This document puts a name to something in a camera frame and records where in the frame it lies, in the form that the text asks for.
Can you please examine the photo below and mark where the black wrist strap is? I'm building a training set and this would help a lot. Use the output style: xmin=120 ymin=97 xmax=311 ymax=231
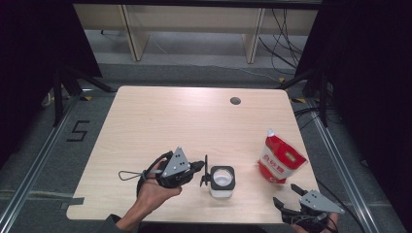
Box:
xmin=136 ymin=150 xmax=174 ymax=198
xmin=324 ymin=213 xmax=340 ymax=233

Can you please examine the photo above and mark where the bundle of black cables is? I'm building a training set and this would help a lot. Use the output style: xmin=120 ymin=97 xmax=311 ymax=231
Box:
xmin=258 ymin=9 xmax=309 ymax=75

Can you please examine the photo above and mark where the glass jar with black lid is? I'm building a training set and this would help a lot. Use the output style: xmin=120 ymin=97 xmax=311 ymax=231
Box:
xmin=199 ymin=154 xmax=236 ymax=199

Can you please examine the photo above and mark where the black floor cable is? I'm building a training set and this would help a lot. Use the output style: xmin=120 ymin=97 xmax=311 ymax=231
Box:
xmin=316 ymin=179 xmax=367 ymax=233

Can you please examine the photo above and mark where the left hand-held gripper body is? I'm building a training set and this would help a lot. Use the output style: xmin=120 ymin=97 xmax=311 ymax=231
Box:
xmin=154 ymin=147 xmax=197 ymax=189

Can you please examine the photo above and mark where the black curtain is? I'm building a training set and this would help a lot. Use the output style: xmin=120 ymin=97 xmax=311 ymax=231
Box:
xmin=0 ymin=0 xmax=103 ymax=169
xmin=295 ymin=0 xmax=412 ymax=224

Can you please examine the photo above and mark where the aluminium floor rail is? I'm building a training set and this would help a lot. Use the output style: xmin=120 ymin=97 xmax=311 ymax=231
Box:
xmin=305 ymin=96 xmax=382 ymax=233
xmin=0 ymin=86 xmax=98 ymax=227

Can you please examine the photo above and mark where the white floor cable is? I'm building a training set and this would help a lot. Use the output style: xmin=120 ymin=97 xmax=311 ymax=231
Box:
xmin=181 ymin=61 xmax=281 ymax=83

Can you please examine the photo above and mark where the person's left hand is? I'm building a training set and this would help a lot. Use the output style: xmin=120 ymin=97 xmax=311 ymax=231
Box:
xmin=136 ymin=160 xmax=183 ymax=212

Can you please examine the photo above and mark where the grey tape strip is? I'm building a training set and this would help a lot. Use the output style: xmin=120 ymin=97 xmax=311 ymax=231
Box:
xmin=59 ymin=196 xmax=86 ymax=210

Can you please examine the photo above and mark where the grey wire lanyard loop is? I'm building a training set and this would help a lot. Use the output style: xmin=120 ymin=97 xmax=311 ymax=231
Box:
xmin=118 ymin=170 xmax=146 ymax=182

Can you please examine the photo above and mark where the black tripod stand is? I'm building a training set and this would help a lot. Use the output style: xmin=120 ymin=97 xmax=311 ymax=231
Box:
xmin=276 ymin=67 xmax=335 ymax=128
xmin=51 ymin=64 xmax=118 ymax=128

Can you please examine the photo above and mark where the light wooden shelf unit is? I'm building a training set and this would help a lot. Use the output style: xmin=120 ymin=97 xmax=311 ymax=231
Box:
xmin=71 ymin=3 xmax=320 ymax=64

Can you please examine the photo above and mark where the red and white sugar pouch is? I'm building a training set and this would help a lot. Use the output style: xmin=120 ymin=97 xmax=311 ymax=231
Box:
xmin=257 ymin=128 xmax=308 ymax=184

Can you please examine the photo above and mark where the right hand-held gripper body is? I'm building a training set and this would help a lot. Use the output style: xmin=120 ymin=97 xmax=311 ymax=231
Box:
xmin=281 ymin=189 xmax=346 ymax=233

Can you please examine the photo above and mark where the person's right hand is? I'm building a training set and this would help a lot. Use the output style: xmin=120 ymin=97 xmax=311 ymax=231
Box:
xmin=291 ymin=213 xmax=340 ymax=233

